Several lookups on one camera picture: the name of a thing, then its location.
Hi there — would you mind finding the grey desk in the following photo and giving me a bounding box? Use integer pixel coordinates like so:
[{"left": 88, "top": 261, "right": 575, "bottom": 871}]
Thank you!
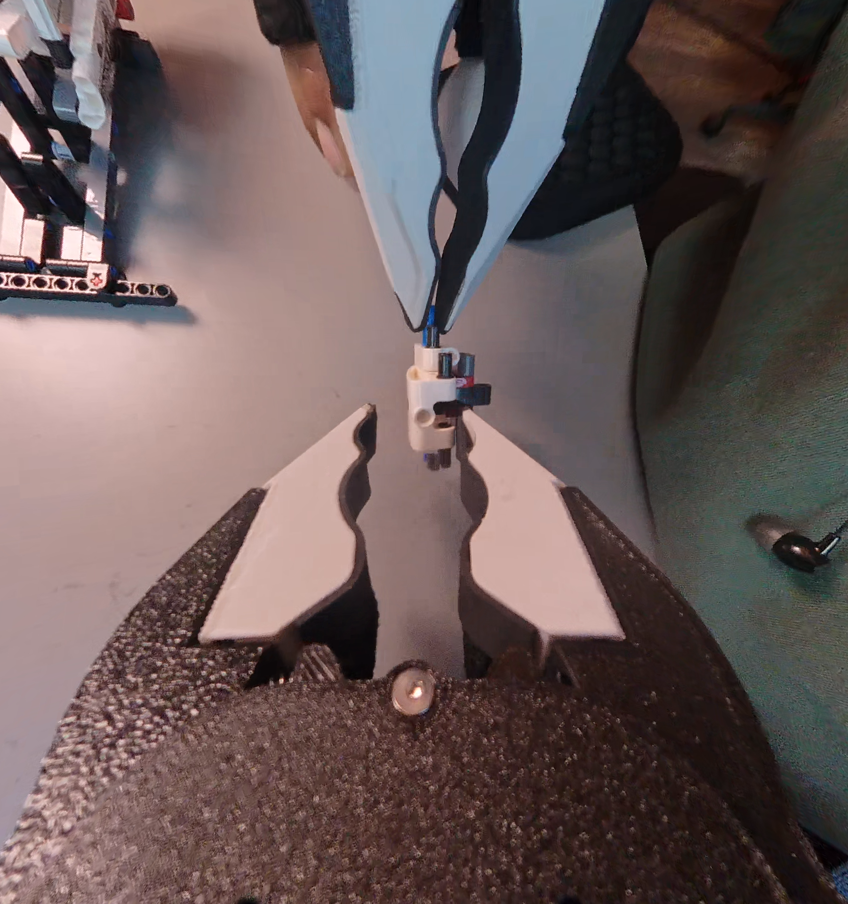
[{"left": 0, "top": 0, "right": 679, "bottom": 877}]

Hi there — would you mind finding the black wrist rest pad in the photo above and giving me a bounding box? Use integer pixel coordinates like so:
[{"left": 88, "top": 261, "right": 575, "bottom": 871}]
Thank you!
[{"left": 509, "top": 57, "right": 685, "bottom": 242}]

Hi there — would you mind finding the black toy vehicle chassis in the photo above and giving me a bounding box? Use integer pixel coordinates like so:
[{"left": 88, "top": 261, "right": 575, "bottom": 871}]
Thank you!
[{"left": 0, "top": 0, "right": 179, "bottom": 306}]

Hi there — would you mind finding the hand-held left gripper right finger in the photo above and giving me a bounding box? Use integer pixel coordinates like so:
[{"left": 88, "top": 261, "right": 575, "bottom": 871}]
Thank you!
[{"left": 457, "top": 410, "right": 625, "bottom": 644}]

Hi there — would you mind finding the person's green sweater torso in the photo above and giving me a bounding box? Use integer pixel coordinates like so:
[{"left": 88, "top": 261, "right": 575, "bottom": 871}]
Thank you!
[{"left": 633, "top": 0, "right": 848, "bottom": 865}]

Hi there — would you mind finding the person's right hand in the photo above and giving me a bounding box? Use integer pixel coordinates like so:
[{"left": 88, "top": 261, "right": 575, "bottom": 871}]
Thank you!
[{"left": 283, "top": 43, "right": 359, "bottom": 186}]

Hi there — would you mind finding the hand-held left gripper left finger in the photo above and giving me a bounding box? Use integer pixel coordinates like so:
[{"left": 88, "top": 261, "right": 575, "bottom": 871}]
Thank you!
[{"left": 199, "top": 406, "right": 380, "bottom": 648}]

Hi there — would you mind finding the small white toy brick assembly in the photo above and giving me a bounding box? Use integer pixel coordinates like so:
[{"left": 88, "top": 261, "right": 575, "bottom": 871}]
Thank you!
[{"left": 403, "top": 339, "right": 493, "bottom": 470}]

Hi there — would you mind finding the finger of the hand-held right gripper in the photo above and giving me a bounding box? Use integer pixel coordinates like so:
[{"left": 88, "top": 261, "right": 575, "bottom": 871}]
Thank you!
[
  {"left": 441, "top": 0, "right": 608, "bottom": 333},
  {"left": 337, "top": 0, "right": 462, "bottom": 333}
]

